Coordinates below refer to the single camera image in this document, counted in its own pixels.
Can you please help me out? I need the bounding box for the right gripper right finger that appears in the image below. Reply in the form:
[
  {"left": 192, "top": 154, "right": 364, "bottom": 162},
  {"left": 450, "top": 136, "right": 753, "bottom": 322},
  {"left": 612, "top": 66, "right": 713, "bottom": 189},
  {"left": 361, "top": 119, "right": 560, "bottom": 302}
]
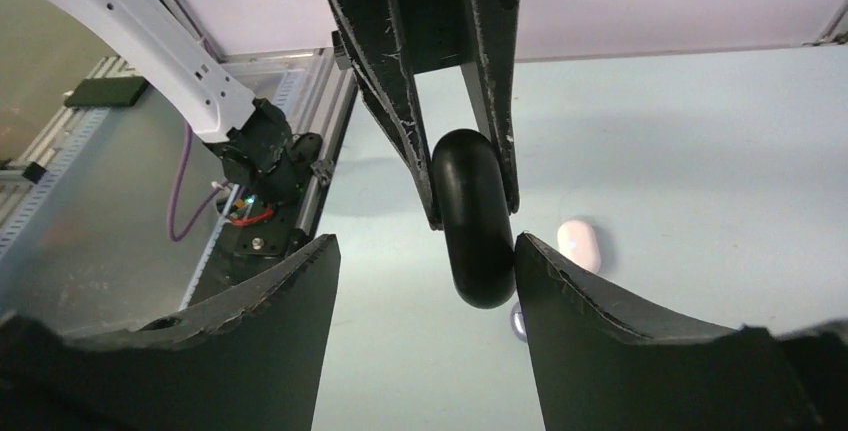
[{"left": 516, "top": 233, "right": 847, "bottom": 430}]

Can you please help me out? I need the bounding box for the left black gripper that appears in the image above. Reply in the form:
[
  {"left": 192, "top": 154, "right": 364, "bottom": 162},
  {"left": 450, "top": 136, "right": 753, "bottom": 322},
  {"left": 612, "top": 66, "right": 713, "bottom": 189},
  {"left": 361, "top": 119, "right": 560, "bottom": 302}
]
[{"left": 328, "top": 0, "right": 520, "bottom": 230}]

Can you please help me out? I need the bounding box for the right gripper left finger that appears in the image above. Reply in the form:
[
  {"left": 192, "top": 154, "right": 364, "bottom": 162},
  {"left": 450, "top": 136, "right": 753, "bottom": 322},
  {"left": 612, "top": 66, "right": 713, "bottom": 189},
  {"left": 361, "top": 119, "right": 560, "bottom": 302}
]
[{"left": 1, "top": 234, "right": 341, "bottom": 430}]

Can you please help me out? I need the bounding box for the white earbud charging case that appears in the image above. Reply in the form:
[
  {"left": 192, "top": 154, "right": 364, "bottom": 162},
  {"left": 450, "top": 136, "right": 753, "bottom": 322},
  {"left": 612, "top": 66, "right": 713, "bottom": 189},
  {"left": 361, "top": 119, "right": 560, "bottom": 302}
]
[{"left": 557, "top": 219, "right": 602, "bottom": 274}]

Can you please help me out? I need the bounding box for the black earbud charging case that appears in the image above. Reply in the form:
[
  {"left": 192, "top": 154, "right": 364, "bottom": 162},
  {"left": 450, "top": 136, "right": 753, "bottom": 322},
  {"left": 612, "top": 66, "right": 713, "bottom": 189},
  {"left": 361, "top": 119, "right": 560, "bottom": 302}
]
[{"left": 432, "top": 129, "right": 515, "bottom": 309}]

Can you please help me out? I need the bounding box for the purple earbud charging case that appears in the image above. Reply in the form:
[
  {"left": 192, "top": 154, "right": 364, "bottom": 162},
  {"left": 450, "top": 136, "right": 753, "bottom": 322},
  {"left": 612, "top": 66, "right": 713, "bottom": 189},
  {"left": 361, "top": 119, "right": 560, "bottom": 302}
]
[{"left": 510, "top": 302, "right": 527, "bottom": 343}]

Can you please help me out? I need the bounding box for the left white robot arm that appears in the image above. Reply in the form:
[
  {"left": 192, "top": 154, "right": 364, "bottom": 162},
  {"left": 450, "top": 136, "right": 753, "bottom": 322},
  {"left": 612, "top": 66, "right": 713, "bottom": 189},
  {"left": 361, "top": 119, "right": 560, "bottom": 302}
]
[{"left": 47, "top": 0, "right": 520, "bottom": 230}]

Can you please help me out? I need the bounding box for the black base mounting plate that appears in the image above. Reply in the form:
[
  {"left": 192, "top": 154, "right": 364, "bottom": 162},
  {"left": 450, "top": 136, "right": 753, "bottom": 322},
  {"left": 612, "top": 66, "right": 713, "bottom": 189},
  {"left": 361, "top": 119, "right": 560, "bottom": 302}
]
[{"left": 188, "top": 136, "right": 346, "bottom": 310}]

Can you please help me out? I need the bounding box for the left controller circuit board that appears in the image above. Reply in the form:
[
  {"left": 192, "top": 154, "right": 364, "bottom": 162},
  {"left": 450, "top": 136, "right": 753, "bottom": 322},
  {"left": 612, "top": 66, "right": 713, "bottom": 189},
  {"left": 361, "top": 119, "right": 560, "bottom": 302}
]
[{"left": 216, "top": 195, "right": 275, "bottom": 228}]

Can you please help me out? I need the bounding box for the grey slotted cable duct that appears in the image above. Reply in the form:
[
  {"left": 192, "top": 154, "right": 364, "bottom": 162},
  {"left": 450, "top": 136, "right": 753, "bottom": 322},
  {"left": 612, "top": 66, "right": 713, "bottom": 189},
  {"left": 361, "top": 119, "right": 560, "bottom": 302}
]
[{"left": 1, "top": 108, "right": 109, "bottom": 257}]

